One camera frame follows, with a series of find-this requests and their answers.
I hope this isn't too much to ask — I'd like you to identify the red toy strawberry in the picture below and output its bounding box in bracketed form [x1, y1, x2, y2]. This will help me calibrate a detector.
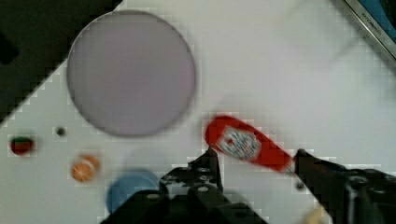
[10, 136, 35, 155]

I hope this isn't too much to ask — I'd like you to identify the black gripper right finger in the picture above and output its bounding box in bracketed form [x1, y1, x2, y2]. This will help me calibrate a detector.
[294, 149, 396, 224]

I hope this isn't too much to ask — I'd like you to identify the black toaster oven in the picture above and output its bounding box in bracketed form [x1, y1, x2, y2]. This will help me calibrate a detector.
[340, 0, 396, 61]

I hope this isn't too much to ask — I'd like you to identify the orange toy fruit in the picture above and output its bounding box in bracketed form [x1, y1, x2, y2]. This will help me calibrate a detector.
[70, 155, 100, 183]

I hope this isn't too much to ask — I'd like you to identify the blue bowl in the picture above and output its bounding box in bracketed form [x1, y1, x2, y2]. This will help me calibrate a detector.
[106, 169, 159, 214]

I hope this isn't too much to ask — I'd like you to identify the round lilac plate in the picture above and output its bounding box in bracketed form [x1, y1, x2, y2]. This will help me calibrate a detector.
[66, 10, 197, 136]

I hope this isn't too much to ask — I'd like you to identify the red plush ketchup bottle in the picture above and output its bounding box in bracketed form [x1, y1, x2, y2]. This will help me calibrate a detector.
[204, 115, 295, 175]

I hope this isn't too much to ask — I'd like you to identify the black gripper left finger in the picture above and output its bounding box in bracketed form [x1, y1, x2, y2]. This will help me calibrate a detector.
[100, 148, 268, 224]

